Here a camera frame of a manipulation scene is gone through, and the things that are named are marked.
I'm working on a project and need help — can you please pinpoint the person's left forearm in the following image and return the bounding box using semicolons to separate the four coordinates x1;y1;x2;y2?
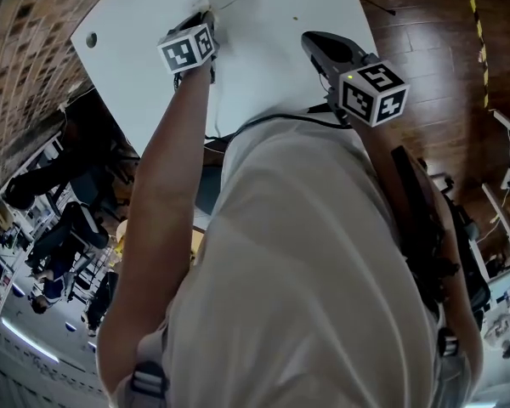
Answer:
129;64;216;203

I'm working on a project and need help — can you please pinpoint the grey shoulder strap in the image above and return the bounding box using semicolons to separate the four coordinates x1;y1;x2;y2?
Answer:
122;333;171;408

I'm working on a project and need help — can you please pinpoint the black strap buckle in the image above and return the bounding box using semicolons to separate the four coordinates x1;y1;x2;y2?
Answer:
129;361;169;399
436;327;460;359

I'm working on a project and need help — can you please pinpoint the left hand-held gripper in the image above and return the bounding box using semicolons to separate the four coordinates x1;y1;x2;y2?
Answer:
156;10;221;75

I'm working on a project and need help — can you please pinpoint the person's right forearm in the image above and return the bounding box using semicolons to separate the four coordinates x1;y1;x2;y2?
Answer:
352;119;403;178

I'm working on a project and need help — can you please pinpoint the yellow black hazard tape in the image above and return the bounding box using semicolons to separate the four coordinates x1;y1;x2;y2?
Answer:
469;0;492;110

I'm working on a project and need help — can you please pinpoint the person's white shirt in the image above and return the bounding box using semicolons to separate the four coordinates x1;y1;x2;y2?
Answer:
159;115;450;408

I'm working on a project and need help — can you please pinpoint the black harness strap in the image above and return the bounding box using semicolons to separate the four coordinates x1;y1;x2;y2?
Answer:
390;144;490;314

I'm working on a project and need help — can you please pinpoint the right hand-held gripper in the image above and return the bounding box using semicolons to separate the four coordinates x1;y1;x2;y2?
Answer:
301;31;411;127

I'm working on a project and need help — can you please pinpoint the grey back office chair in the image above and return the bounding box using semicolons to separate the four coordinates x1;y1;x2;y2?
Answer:
33;201;111;267

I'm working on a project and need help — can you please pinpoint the black office chair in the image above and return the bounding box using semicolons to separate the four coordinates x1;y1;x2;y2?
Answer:
3;159;73;212

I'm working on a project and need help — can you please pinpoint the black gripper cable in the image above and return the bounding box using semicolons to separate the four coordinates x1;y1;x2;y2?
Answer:
203;104;352;144

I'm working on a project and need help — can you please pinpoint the white rectangular table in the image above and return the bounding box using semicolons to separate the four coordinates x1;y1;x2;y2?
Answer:
70;0;382;142

